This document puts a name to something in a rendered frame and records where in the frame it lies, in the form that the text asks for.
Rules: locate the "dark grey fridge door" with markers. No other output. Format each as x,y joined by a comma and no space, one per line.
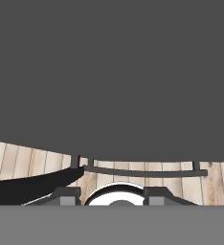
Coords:
117,79

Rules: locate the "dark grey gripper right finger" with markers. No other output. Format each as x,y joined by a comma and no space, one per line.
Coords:
158,194

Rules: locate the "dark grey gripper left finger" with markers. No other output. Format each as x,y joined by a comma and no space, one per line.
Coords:
66,194

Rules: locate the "white and black round object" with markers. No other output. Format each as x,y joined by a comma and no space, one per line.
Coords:
114,191

